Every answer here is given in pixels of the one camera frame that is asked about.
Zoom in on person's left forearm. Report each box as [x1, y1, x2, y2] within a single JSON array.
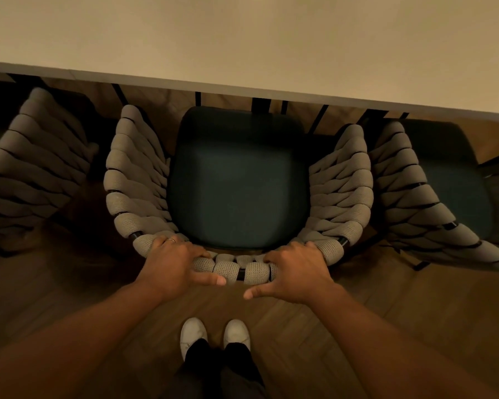
[[0, 280, 167, 399]]

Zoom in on person's white shoe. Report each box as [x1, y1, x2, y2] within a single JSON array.
[[180, 317, 208, 362], [223, 319, 251, 352]]

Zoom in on person's right hand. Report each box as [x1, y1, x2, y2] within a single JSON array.
[[243, 241, 337, 306]]

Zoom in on person's right white shoe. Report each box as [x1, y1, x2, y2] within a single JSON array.
[[223, 319, 251, 352]]

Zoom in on person's left white shoe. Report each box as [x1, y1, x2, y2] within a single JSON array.
[[180, 317, 208, 362]]

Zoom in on person's right forearm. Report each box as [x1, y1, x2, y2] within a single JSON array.
[[309, 283, 499, 399]]

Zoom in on person's black trousers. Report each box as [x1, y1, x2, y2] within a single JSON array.
[[175, 339, 269, 399]]

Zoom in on woven rope armchair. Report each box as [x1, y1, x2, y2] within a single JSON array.
[[0, 87, 100, 252], [368, 119, 499, 274], [103, 104, 375, 286]]

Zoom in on person's left hand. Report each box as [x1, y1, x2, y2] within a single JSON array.
[[136, 235, 227, 303]]

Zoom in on dark green seat cushion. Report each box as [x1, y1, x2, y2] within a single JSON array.
[[403, 119, 495, 241], [167, 106, 312, 250]]

